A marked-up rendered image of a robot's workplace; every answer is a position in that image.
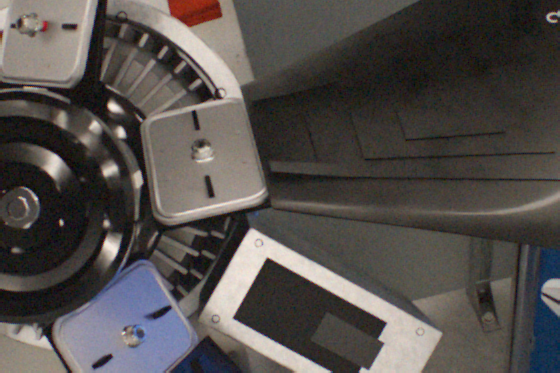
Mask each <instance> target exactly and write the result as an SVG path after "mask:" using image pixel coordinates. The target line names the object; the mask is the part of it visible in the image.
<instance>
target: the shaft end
mask: <svg viewBox="0 0 560 373"><path fill-rule="evenodd" d="M38 216H39V202H38V198H37V196H36V195H35V194H34V193H32V192H31V191H29V190H27V189H24V188H19V187H18V188H12V189H10V190H9V191H7V192H4V193H3V194H2V196H1V197H0V219H1V220H2V221H3V223H4V224H6V225H7V226H9V227H11V228H12V229H19V230H20V229H25V228H27V227H29V226H31V225H32V224H33V223H34V222H35V221H36V220H37V218H38Z"/></svg>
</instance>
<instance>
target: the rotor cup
mask: <svg viewBox="0 0 560 373"><path fill-rule="evenodd" d="M24 87H33V88H43V89H47V91H44V90H35V89H25V88H24ZM147 118H148V116H147V115H146V114H145V113H144V111H143V110H142V109H141V108H140V107H139V106H138V105H137V104H136V103H135V102H134V101H133V100H132V99H130V98H129V97H128V96H127V95H125V94H124V93H123V92H122V91H121V90H119V89H118V88H114V87H113V86H111V85H109V84H107V83H105V82H104V81H101V80H100V89H99V90H98V91H95V90H75V89H66V88H56V87H46V86H36V85H27V84H16V83H9V82H4V81H0V197H1V196H2V194H3V193H4V192H7V191H9V190H10V189H12V188H18V187H19V188H24V189H27V190H29V191H31V192H32V193H34V194H35V195H36V196H37V198H38V202H39V216H38V218H37V220H36V221H35V222H34V223H33V224H32V225H31V226H29V227H27V228H25V229H20V230H19V229H12V228H11V227H9V226H7V225H6V224H4V223H3V221H2V220H1V219H0V323H8V324H35V323H41V322H42V323H46V322H50V321H53V320H57V319H60V318H63V317H64V316H67V315H69V314H71V313H73V312H75V311H79V310H80V309H82V308H83V307H85V306H87V305H88V304H90V303H91V302H92V301H93V300H94V299H95V298H96V297H99V296H100V295H101V294H102V293H103V292H104V291H105V290H106V289H107V288H108V286H109V285H110V284H111V283H112V282H113V280H115V279H116V277H117V276H118V275H119V273H120V272H121V271H123V270H124V268H126V267H127V266H128V265H130V264H131V263H132V262H135V261H137V260H138V259H139V258H141V256H144V257H145V258H146V260H147V261H148V260H149V259H150V257H151V256H152V254H153V253H154V251H155V249H156V248H157V246H158V244H159V243H160V239H161V237H162V234H163V232H161V233H158V232H157V231H156V226H155V220H154V214H153V209H152V203H151V197H150V190H149V184H148V177H147V171H146V165H145V158H144V152H143V146H142V139H141V133H140V123H141V122H142V121H145V120H146V119H147ZM139 170H140V173H141V176H142V181H143V183H142V184H141V186H140V187H139V188H138V185H137V180H136V177H135V174H136V173H137V171H139Z"/></svg>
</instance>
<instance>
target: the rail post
mask: <svg viewBox="0 0 560 373"><path fill-rule="evenodd" d="M537 248H538V247H535V246H530V245H524V244H519V243H514V254H513V267H512V281H511V295H510V310H509V324H508V338H507V346H506V352H505V365H504V373H525V369H526V359H527V349H528V338H529V329H530V319H531V308H532V299H533V289H534V278H535V269H536V258H537Z"/></svg>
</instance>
